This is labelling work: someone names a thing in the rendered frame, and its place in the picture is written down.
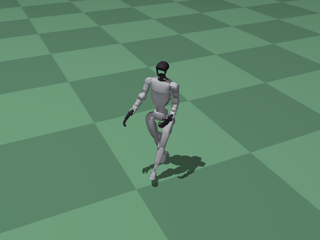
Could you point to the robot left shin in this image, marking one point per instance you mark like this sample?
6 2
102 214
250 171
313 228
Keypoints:
158 158

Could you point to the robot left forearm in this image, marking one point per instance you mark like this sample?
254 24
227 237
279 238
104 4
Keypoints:
174 108

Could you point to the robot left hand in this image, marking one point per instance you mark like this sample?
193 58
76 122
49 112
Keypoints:
163 124

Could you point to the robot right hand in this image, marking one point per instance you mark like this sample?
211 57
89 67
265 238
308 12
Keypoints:
127 116

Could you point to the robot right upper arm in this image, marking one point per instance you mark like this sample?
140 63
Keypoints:
142 96

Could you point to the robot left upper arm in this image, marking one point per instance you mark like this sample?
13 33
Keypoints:
175 91

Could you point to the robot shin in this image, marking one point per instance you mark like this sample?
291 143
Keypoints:
157 142
158 158

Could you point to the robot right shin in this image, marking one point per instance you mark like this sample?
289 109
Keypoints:
157 142

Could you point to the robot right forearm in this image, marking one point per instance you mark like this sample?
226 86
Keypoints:
136 105

